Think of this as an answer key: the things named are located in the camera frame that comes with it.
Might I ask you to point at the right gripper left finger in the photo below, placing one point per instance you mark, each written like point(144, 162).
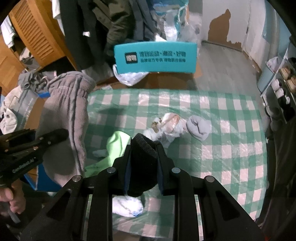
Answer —
point(82, 209)

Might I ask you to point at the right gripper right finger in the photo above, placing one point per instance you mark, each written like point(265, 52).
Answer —
point(223, 218)

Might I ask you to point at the grey fleece cloth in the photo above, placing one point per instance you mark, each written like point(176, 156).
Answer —
point(66, 108)

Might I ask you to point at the grey sock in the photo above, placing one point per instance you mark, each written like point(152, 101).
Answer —
point(198, 127)

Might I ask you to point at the light green cloth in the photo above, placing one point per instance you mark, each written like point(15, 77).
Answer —
point(115, 148)

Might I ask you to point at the black sock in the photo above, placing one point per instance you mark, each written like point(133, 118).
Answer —
point(144, 171)

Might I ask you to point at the white patterned cloth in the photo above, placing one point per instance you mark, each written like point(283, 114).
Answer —
point(166, 129)

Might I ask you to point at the left hand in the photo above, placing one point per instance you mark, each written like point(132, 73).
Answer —
point(14, 196)

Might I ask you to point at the blue-edged cardboard box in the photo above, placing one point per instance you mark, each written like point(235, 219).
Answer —
point(37, 177)

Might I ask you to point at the grey tote bag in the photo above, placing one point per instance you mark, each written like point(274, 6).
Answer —
point(16, 108)

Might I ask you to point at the white sock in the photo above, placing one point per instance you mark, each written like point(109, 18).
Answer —
point(127, 206)

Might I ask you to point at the green checkered tablecloth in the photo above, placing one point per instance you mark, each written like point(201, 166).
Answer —
point(234, 151)

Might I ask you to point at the wooden louvered cabinet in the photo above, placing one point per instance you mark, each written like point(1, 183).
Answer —
point(37, 30)

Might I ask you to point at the white plastic bag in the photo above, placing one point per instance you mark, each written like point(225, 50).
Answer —
point(129, 79)

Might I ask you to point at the shoe rack with shoes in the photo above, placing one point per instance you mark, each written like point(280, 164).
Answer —
point(277, 87)

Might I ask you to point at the dark hanging jacket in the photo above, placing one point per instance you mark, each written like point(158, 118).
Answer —
point(93, 28)

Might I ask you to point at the brown cardboard box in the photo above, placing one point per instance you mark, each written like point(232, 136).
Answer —
point(174, 81)

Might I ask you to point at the teal shoe box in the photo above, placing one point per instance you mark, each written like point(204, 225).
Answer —
point(178, 57)

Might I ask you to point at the blue patterned plastic bag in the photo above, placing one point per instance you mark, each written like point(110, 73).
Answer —
point(176, 21)

